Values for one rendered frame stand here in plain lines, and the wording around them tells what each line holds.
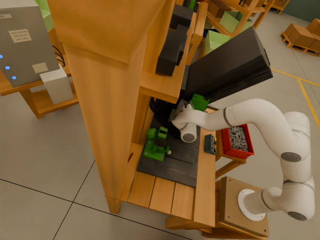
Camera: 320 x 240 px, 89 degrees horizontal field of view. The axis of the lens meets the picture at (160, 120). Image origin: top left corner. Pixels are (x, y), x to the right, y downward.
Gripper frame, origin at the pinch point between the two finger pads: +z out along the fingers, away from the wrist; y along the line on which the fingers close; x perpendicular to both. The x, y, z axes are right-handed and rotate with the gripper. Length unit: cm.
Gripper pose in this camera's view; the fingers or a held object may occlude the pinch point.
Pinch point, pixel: (189, 106)
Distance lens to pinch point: 112.7
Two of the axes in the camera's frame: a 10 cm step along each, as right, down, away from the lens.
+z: 1.5, -5.9, 7.9
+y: -4.9, -7.4, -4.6
